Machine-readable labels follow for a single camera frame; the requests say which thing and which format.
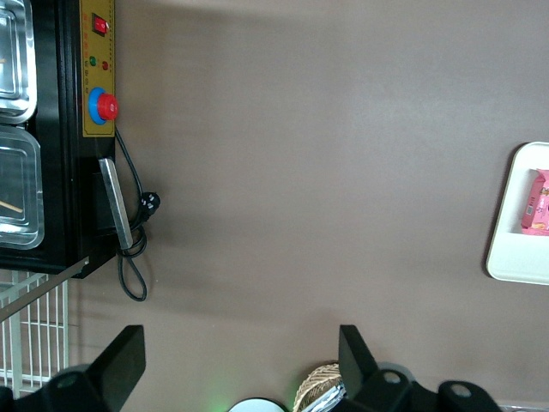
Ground red emergency stop button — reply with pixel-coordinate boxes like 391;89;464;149
87;87;119;126

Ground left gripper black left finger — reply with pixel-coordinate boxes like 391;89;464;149
0;324;147;412

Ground stainless steel food pan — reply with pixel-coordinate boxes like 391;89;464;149
0;124;45;263
0;0;38;125

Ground pink snack packet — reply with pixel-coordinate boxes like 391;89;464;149
520;167;549;238

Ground red rocker switch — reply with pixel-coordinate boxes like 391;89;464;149
92;13;112;38

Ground black food warmer cabinet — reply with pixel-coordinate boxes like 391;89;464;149
0;0;119;280

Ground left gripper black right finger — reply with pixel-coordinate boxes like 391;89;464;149
338;324;503;412

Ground silver wrapped packets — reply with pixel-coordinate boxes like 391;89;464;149
305;383;347;412

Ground silver metal handle bar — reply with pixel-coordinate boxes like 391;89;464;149
98;157;135;251

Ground white round lid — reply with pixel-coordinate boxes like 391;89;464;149
226;397;289;412

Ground white wire rack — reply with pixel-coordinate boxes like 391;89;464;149
0;270;70;400

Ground grey metal strip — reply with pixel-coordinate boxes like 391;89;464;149
0;256;91;323

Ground woven wicker basket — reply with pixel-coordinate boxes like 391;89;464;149
293;361;345;412

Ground white plastic tray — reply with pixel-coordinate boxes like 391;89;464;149
486;141;549;287

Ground black power cable with plug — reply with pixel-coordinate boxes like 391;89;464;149
113;126;162;302

